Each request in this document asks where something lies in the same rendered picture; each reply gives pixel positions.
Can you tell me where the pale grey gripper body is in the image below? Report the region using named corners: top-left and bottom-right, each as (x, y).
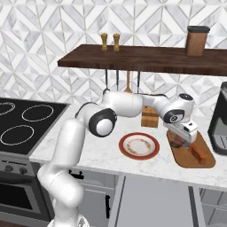
top-left (168, 127), bottom-right (198, 148)

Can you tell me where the dark red meat piece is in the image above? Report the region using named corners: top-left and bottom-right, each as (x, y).
top-left (169, 134), bottom-right (186, 149)

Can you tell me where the wooden cutting board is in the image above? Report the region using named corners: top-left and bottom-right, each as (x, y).
top-left (166, 129), bottom-right (216, 169)

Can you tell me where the wooden knife block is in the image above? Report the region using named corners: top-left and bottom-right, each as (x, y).
top-left (141, 105), bottom-right (160, 129)

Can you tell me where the white plate with red rim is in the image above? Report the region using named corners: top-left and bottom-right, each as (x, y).
top-left (118, 131), bottom-right (160, 160)

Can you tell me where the grey drawer front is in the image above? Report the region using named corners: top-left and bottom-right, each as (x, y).
top-left (67, 168), bottom-right (120, 192)

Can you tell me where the black coffee machine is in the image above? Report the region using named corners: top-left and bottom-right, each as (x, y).
top-left (207, 82), bottom-right (227, 157)

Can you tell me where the grey cupboard with glass door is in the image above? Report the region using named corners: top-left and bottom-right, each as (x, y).
top-left (198, 186), bottom-right (227, 227)

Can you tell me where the hanging black kitchen utensil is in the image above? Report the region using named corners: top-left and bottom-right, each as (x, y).
top-left (115, 70), bottom-right (120, 92)
top-left (136, 71), bottom-right (141, 95)
top-left (103, 69), bottom-right (111, 94)

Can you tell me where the hanging wooden spoon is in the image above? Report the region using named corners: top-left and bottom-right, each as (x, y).
top-left (123, 70), bottom-right (133, 94)

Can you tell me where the brown canister with black lid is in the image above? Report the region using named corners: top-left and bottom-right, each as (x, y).
top-left (185, 25), bottom-right (211, 58)

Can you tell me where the grey cupboard door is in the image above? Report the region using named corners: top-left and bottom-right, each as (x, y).
top-left (77, 187), bottom-right (115, 227)

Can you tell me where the black hob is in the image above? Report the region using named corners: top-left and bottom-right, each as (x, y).
top-left (0, 97), bottom-right (70, 156)

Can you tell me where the grey oven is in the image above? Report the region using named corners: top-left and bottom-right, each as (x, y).
top-left (0, 152), bottom-right (57, 227)

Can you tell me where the dark wooden wall shelf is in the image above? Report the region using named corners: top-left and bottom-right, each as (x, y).
top-left (57, 43), bottom-right (227, 77)

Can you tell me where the black cupboard door handle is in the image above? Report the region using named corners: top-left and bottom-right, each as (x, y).
top-left (105, 194), bottom-right (112, 220)

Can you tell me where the black drawer handle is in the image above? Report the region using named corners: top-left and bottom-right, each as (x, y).
top-left (68, 169), bottom-right (85, 181)

